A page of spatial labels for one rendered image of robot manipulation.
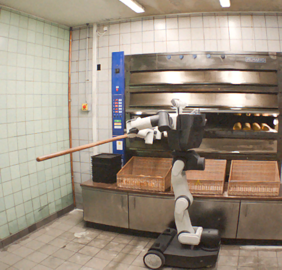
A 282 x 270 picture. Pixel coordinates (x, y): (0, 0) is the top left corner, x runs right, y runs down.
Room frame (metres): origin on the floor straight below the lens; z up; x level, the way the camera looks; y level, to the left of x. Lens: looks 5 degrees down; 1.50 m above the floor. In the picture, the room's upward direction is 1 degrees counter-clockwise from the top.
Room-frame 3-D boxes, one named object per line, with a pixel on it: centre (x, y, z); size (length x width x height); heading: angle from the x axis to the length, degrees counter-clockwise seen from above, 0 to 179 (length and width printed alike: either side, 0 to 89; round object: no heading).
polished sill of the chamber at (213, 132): (3.32, -0.72, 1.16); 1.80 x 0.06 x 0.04; 69
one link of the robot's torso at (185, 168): (2.49, -0.35, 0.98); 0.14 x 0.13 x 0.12; 159
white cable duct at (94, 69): (3.77, 0.60, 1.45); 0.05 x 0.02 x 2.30; 69
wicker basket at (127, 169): (3.26, -0.07, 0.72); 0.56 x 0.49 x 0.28; 68
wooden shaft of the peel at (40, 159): (2.34, 0.28, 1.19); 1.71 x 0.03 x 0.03; 159
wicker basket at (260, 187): (2.83, -1.20, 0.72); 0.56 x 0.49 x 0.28; 69
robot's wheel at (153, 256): (2.30, -0.10, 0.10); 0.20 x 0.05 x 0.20; 69
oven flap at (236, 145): (3.30, -0.71, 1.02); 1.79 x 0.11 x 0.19; 69
